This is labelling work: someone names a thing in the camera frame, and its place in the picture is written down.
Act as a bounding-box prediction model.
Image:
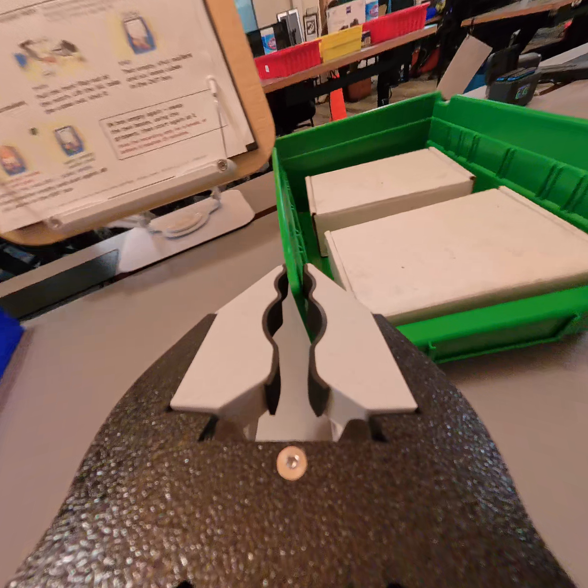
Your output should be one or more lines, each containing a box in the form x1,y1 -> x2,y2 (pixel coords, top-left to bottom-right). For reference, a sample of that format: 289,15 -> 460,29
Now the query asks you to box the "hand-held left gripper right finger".
304,263 -> 419,443

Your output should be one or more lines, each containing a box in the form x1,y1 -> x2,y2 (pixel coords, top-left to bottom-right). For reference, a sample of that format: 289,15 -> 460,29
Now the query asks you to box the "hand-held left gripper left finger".
170,265 -> 290,443

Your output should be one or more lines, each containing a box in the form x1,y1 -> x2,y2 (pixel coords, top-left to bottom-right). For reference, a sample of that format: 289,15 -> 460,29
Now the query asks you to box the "white cardboard mailer box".
305,147 -> 477,256
323,186 -> 588,325

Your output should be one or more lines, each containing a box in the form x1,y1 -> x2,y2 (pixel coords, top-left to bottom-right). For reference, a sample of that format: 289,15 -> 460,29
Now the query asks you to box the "blue plastic bin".
0,307 -> 25,379

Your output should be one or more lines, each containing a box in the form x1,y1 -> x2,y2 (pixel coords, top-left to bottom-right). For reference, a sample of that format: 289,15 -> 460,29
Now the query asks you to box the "green plastic bin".
272,91 -> 588,364

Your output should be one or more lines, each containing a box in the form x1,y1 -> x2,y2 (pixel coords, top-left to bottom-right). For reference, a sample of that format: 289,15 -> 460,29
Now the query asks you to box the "white stand base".
117,187 -> 256,274

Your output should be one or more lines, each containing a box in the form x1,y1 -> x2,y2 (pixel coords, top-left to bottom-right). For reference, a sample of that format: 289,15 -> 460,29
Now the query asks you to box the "orange traffic cone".
328,87 -> 349,122

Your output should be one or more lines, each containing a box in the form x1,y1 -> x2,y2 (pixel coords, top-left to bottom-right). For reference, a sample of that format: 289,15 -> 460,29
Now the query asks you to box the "wooden document stand board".
0,0 -> 276,247

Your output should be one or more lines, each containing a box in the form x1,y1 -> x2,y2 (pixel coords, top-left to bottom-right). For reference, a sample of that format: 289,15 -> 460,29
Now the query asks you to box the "printed instruction sheet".
0,0 -> 258,232

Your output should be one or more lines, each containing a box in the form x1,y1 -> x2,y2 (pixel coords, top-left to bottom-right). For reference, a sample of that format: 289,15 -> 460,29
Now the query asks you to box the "red plastic basket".
254,39 -> 322,80
362,2 -> 432,46

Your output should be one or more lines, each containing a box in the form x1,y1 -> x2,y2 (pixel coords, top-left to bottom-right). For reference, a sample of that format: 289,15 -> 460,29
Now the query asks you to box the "white board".
436,34 -> 493,101

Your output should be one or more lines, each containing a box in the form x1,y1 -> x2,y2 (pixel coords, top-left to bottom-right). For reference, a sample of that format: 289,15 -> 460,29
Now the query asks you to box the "long wooden table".
259,22 -> 440,95

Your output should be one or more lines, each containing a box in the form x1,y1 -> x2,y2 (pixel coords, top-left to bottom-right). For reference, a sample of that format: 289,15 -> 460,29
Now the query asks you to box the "yellow plastic basket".
319,25 -> 364,63

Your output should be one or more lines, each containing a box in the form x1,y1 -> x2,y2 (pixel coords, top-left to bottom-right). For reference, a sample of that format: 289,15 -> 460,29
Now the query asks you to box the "black equipment case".
486,51 -> 544,107

